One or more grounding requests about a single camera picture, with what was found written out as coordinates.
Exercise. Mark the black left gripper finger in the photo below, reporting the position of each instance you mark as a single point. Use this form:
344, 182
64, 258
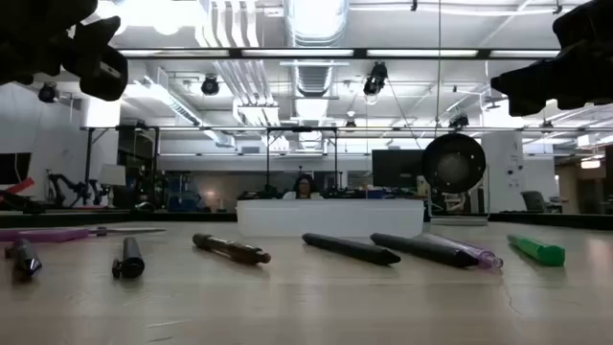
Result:
96, 36
103, 76

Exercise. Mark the grey office chair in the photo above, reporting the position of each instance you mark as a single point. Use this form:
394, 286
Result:
534, 201

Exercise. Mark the black background robot arm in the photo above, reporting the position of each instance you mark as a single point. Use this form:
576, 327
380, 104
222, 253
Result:
67, 187

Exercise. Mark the person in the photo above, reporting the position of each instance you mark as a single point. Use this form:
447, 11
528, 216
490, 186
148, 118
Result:
304, 188

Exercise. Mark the black pen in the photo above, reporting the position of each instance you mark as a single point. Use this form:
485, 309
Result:
349, 249
230, 249
26, 256
131, 256
421, 250

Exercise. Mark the black monitor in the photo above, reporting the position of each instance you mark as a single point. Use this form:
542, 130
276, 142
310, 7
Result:
395, 167

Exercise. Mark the green marker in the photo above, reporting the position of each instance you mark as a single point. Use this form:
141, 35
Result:
538, 250

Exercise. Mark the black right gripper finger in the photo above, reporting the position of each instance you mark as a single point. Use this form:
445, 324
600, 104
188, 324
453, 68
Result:
524, 105
531, 81

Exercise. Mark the blue storage bins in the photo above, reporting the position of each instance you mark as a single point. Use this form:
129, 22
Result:
182, 196

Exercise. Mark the black ceiling spotlight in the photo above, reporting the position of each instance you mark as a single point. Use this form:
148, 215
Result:
48, 92
210, 85
376, 79
459, 121

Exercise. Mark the red bar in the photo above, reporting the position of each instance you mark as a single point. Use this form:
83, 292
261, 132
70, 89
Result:
19, 186

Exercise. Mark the white lampshade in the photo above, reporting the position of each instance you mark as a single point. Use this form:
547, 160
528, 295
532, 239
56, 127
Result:
112, 175

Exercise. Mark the translucent plastic supply box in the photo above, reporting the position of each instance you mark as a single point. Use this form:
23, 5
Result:
330, 218

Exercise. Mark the silver ventilation duct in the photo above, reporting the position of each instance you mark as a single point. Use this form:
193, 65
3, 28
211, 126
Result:
316, 29

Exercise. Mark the black overhead rig crossbar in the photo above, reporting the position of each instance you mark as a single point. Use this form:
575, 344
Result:
359, 53

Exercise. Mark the translucent purple pen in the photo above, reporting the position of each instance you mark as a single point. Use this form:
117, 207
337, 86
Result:
488, 259

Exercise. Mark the black wall screen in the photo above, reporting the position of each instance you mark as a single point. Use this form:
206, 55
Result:
13, 167

